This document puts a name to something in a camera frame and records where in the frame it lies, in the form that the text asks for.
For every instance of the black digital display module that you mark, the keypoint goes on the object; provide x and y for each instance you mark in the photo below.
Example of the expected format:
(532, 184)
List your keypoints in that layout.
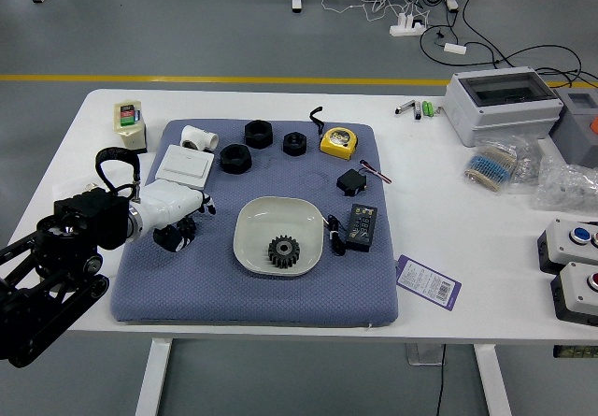
(360, 226)

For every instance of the bubble wrap bag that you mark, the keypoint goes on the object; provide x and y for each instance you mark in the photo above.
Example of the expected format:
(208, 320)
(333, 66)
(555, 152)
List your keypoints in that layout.
(565, 187)

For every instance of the white wall switch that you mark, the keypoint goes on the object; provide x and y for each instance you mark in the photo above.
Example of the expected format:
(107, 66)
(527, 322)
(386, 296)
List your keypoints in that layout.
(185, 163)

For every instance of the red push button box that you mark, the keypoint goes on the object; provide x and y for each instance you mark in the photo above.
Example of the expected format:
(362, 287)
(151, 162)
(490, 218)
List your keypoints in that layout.
(577, 296)

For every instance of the white square plate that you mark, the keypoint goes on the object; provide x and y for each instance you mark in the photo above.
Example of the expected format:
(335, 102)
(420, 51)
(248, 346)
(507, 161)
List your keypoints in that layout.
(252, 226)

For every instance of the small black gear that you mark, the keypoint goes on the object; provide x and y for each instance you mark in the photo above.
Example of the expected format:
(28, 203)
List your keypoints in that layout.
(189, 226)

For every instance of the grey bracket under table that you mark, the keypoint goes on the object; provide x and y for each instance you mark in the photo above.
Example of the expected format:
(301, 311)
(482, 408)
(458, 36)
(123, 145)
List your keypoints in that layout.
(422, 354)

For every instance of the grey enclosure with clear lid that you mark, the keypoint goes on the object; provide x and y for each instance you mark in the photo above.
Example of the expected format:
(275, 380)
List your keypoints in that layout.
(502, 107)

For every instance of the white power adapter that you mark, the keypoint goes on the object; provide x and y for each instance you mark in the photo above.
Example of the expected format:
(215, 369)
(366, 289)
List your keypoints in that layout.
(454, 48)

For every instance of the blue push button box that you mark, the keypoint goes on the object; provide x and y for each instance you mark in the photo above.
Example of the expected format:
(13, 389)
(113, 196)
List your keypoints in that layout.
(567, 248)

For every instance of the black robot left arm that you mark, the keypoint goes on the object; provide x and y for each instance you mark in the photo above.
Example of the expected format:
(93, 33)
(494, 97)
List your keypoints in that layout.
(89, 219)

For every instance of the blue-grey cushion mat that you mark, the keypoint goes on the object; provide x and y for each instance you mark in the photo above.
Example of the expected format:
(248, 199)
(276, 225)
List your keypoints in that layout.
(280, 304)

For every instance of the white table leg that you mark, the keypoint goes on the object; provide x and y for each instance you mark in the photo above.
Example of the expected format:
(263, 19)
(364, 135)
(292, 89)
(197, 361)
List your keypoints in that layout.
(152, 378)
(493, 378)

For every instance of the white pipe tee fitting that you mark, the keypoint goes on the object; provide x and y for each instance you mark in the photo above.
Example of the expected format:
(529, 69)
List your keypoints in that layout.
(198, 138)

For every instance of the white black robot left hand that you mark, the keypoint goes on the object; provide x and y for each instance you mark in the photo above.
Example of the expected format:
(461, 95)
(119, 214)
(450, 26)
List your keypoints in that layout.
(163, 203)

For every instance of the bag of blue resistors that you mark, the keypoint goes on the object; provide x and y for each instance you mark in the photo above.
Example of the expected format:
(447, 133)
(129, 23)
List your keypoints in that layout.
(490, 166)

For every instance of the dark box under table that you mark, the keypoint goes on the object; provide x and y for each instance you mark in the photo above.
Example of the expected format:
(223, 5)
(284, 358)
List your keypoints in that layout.
(574, 351)

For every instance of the yellow tape measure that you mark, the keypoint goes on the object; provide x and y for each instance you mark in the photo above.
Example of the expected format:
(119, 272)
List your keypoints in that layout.
(338, 142)

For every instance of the purple label card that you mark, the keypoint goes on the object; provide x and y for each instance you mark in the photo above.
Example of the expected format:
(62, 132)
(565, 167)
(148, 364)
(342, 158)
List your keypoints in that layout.
(427, 282)

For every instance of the large black gear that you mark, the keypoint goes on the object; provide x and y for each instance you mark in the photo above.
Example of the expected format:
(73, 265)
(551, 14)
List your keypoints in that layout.
(284, 251)

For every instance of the large black hex nut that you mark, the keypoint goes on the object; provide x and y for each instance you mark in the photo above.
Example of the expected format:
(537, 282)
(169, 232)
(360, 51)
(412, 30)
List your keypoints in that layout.
(236, 159)
(258, 134)

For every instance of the small black hex nut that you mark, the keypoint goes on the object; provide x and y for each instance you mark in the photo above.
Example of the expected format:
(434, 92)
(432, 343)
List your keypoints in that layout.
(294, 143)

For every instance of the clear bag of small parts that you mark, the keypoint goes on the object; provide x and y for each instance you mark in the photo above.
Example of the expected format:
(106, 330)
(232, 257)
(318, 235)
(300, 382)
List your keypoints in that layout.
(527, 166)

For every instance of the cream switch box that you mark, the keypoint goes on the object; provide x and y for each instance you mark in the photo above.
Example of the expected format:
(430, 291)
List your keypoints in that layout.
(130, 126)

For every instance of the white power strip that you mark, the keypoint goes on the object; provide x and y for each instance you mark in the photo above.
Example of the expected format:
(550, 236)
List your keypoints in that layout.
(407, 27)

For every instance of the green battery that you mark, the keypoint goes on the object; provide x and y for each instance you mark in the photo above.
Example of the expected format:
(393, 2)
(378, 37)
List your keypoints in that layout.
(425, 108)
(431, 109)

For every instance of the grey box with orange button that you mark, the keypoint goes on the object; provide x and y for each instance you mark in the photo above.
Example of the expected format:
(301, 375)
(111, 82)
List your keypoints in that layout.
(577, 128)

